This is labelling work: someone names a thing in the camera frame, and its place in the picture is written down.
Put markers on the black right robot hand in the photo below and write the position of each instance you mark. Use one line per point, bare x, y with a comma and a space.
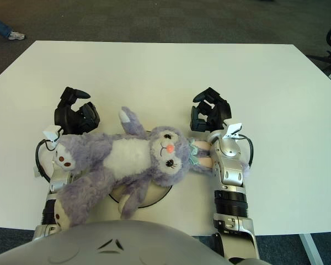
218, 116

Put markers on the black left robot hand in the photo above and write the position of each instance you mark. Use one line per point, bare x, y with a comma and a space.
69, 118

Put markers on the purple plush bunny doll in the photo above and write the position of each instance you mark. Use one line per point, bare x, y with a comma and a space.
127, 154

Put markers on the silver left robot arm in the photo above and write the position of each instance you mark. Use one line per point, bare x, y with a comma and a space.
57, 183

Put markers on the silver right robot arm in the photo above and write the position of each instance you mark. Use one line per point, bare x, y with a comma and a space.
231, 193

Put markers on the white plate with black rim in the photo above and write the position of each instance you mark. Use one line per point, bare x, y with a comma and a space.
154, 196

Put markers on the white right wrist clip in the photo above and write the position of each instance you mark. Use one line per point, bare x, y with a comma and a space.
233, 131

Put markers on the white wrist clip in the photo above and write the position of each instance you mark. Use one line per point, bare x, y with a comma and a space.
233, 131
51, 133

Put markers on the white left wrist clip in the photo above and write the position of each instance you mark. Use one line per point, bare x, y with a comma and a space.
51, 133

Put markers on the white sneaker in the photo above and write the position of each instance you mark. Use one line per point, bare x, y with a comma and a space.
16, 35

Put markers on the grey robot torso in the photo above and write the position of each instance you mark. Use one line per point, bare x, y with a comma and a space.
113, 245

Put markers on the white table leg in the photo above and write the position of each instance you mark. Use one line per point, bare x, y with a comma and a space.
309, 248

